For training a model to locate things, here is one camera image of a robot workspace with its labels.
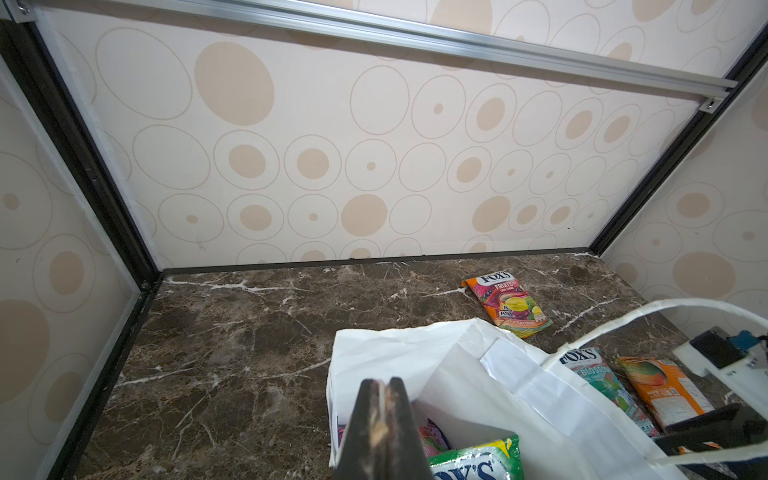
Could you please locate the green Fox's candy bag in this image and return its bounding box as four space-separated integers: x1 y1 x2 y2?
428 435 524 480

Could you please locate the orange Fox's candy bag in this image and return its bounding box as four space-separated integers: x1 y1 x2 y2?
618 357 715 430

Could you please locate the black corner frame post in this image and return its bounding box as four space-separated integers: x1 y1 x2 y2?
1 20 160 479
588 26 767 256

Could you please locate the Fox's mint blossom candy bag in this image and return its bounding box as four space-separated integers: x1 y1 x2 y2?
560 347 659 438

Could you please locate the black corner frame post right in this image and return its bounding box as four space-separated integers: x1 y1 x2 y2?
588 26 767 256

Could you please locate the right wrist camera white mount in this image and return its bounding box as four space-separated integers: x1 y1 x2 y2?
673 327 767 419

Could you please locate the Fox's fruits candy bag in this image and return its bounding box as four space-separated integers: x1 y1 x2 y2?
462 271 552 339

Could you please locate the white paper bag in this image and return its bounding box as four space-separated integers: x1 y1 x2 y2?
326 299 767 479

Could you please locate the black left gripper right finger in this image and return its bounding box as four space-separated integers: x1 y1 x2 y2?
655 404 767 479

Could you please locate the purple Fox's candy bag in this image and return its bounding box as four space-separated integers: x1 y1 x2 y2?
337 418 452 458

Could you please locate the silver aluminium back rail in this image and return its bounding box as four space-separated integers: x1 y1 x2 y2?
0 0 739 115

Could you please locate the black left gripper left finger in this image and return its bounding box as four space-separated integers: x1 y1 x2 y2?
332 377 432 480

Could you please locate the black corner frame post left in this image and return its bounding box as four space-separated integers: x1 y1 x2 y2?
1 20 160 479

